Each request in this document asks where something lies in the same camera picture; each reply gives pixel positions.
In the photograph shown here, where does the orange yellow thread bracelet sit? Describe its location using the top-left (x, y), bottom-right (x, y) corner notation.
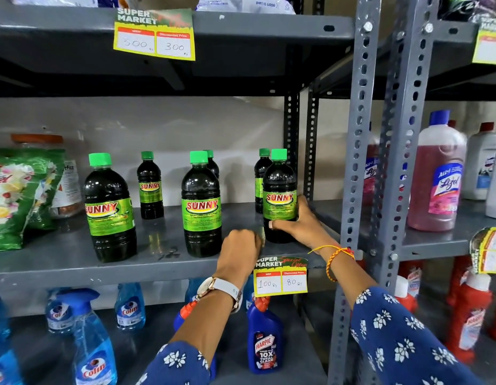
top-left (308, 245), bottom-right (356, 283)

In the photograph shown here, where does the white strap wristwatch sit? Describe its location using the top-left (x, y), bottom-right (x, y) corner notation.
top-left (196, 276), bottom-right (244, 313)

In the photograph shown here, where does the white bottle red cap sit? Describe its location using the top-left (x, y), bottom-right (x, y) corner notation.
top-left (462, 122), bottom-right (496, 201)

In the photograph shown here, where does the yellow green price tag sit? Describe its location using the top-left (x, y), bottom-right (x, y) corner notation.
top-left (113, 8), bottom-right (196, 61)
top-left (469, 227), bottom-right (496, 274)
top-left (253, 256), bottom-right (309, 298)
top-left (472, 18), bottom-right (496, 65)

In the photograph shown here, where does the blue toilet cleaner bottle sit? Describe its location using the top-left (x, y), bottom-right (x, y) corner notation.
top-left (247, 296), bottom-right (284, 375)
top-left (174, 300), bottom-right (217, 381)

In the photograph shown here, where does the person's left forearm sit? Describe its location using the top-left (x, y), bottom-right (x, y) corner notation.
top-left (169, 290), bottom-right (235, 364)

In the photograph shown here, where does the group of blue Colin sprays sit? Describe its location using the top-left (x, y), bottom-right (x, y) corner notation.
top-left (0, 276), bottom-right (255, 385)

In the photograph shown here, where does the person's left hand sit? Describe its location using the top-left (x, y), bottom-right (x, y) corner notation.
top-left (214, 229), bottom-right (263, 291)

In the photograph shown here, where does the dark patterned packet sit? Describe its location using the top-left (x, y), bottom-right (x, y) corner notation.
top-left (438, 0), bottom-right (496, 22)

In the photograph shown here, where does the grey metal shelf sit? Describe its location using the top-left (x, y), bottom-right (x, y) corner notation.
top-left (0, 0), bottom-right (383, 385)

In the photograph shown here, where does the blue floral top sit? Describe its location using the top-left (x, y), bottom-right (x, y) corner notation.
top-left (135, 286), bottom-right (485, 385)

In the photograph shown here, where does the green detergent packet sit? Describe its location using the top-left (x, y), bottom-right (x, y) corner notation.
top-left (0, 154), bottom-right (58, 252)
top-left (0, 147), bottom-right (66, 231)

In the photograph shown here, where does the green bottle dark liquid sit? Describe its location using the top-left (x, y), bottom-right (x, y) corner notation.
top-left (83, 152), bottom-right (138, 264)
top-left (262, 148), bottom-right (299, 244)
top-left (181, 151), bottom-right (223, 258)

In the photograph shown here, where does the person's right hand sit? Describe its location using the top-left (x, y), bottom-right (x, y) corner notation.
top-left (268, 195), bottom-right (341, 252)

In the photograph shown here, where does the clear jar orange lid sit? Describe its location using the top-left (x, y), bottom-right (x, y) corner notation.
top-left (10, 133), bottom-right (83, 219)

